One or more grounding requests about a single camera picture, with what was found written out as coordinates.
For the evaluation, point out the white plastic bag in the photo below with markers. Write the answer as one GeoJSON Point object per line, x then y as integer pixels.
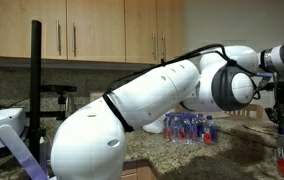
{"type": "Point", "coordinates": [155, 127]}

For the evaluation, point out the shrink-wrapped Fiji bottle pack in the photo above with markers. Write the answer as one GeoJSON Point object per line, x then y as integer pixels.
{"type": "Point", "coordinates": [183, 128]}

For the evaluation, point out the wooden chair left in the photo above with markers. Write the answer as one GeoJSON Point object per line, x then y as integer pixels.
{"type": "Point", "coordinates": [251, 108]}

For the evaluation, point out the wooden wall cabinets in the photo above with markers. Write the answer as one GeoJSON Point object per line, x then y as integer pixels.
{"type": "Point", "coordinates": [121, 31]}

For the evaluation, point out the black camera stand pole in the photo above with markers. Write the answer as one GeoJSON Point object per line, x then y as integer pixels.
{"type": "Point", "coordinates": [35, 81]}

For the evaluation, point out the black stereo camera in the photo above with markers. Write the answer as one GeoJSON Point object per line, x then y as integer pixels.
{"type": "Point", "coordinates": [58, 88]}

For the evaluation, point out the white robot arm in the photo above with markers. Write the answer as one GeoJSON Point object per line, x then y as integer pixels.
{"type": "Point", "coordinates": [91, 145]}

